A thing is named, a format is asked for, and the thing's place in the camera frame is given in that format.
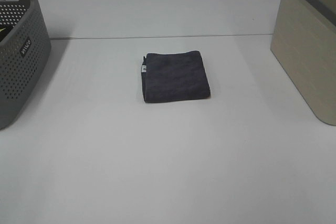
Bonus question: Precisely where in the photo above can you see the dark grey towel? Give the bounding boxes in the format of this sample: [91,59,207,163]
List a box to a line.
[141,51,211,103]

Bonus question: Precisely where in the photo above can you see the black and yellow item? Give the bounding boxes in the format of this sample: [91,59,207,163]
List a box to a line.
[0,25,14,42]

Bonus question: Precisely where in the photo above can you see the grey perforated plastic basket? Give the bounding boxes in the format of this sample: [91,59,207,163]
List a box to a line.
[1,0,51,129]

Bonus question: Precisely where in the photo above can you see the beige plastic storage basket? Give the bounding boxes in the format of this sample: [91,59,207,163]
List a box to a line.
[270,0,335,125]

